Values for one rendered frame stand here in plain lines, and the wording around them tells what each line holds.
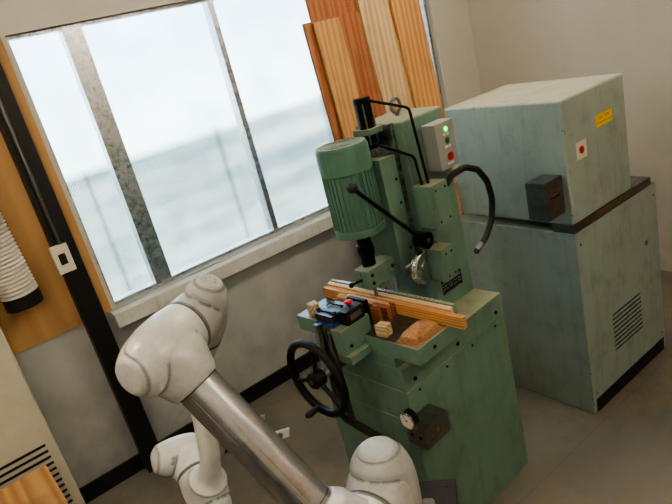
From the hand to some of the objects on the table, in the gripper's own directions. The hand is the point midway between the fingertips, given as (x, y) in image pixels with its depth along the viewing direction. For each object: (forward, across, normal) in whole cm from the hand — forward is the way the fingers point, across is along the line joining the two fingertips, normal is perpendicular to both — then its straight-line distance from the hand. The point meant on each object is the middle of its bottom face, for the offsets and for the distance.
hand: (273, 425), depth 198 cm
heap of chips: (+33, -32, -32) cm, 56 cm away
